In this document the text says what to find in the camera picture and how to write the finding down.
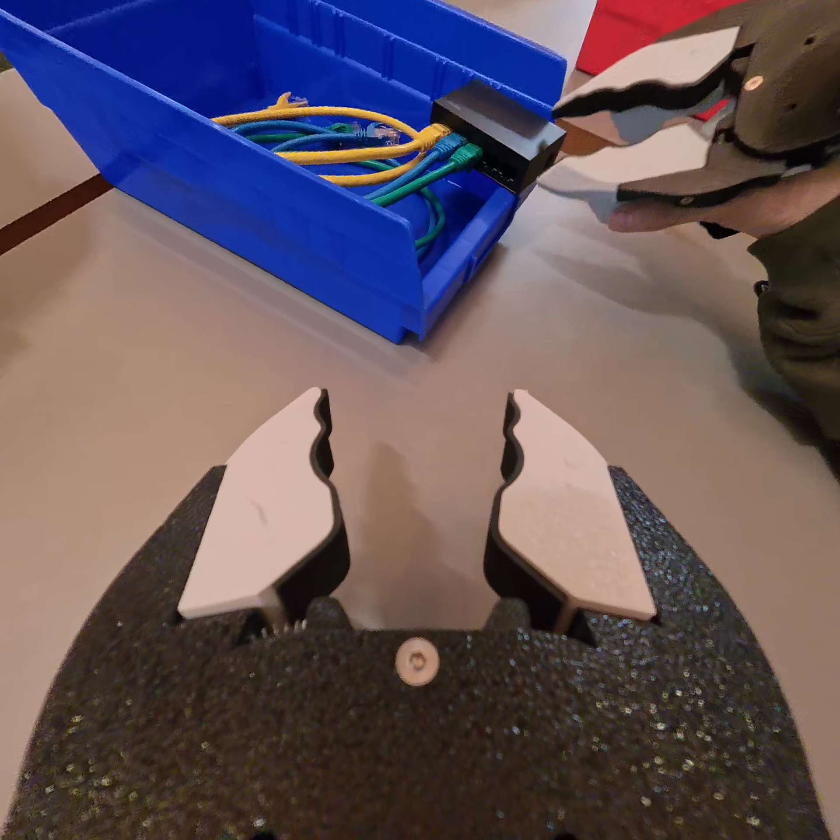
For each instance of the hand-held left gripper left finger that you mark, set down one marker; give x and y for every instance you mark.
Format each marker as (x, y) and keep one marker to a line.
(262, 525)

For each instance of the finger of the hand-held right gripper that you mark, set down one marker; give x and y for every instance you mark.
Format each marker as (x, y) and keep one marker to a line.
(695, 187)
(663, 62)

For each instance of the person's right forearm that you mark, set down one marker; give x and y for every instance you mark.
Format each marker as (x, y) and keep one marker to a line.
(807, 315)

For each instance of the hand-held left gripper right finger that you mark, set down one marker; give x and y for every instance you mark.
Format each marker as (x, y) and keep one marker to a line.
(571, 525)

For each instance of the blue plastic bin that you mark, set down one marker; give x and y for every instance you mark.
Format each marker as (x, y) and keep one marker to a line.
(216, 197)

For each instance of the person's right hand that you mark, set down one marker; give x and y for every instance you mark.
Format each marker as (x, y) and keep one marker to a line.
(774, 210)

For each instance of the red plastic bin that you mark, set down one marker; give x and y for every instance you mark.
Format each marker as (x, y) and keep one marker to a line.
(630, 33)

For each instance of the black network switch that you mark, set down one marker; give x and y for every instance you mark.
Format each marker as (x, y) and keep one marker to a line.
(499, 128)

